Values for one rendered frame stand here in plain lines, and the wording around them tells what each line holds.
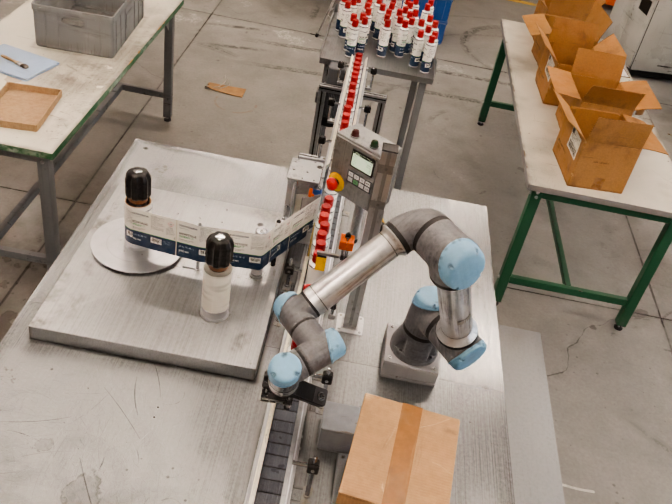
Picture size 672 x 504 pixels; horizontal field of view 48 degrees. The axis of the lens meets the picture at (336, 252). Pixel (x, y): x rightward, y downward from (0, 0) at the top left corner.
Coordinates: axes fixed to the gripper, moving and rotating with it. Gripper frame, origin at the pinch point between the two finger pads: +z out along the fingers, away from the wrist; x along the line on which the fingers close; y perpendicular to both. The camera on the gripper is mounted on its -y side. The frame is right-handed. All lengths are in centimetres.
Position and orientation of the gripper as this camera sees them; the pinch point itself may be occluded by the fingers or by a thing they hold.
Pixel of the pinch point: (289, 399)
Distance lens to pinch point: 208.5
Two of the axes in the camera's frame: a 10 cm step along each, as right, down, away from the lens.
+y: -9.8, -1.9, -0.1
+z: -0.8, 3.8, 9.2
